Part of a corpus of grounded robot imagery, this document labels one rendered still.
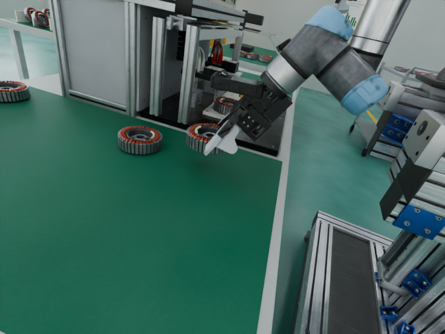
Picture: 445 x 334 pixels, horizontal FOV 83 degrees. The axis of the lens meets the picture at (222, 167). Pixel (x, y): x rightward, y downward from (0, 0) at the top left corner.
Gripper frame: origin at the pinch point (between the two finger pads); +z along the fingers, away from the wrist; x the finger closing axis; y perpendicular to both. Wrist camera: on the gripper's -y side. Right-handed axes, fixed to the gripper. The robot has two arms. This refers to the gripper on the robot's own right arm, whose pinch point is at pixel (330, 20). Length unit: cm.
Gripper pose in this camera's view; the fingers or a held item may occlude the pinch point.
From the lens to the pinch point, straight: 134.8
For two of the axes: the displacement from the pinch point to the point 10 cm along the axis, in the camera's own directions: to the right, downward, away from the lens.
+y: 9.0, 3.5, -2.5
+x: 3.9, -4.2, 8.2
